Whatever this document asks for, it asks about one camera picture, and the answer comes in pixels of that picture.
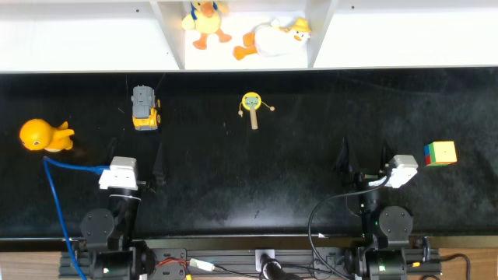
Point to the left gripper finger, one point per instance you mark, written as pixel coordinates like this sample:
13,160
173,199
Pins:
111,149
160,169

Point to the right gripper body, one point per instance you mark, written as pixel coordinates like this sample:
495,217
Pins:
363,179

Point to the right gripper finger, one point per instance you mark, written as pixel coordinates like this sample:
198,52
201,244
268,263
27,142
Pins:
344,159
385,157

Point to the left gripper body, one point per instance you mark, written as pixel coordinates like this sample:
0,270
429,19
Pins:
146,186

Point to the grey and yellow toy truck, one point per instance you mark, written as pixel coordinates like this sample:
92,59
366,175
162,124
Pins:
144,110

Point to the yellow rubber duck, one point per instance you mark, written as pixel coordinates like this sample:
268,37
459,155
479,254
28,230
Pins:
41,135

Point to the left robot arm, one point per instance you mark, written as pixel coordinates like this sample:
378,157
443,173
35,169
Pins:
97,225

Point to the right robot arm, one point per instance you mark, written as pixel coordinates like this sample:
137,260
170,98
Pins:
395,223

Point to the many-coloured puzzle cube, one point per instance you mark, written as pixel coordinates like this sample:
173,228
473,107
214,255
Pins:
441,153

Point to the yellow wooden rattle drum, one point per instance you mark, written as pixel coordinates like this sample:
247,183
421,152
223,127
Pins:
251,102

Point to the white shelf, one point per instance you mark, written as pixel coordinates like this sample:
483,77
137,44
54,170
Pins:
389,39

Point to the white plush duck yellow hat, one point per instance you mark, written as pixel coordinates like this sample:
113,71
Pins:
274,40

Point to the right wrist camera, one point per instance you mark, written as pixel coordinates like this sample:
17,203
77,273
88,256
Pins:
402,171

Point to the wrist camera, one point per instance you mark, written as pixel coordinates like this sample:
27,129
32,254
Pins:
402,171
120,174

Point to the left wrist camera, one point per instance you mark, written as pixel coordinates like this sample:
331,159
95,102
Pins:
120,174

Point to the mounting rail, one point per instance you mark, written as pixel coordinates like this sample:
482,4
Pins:
233,264

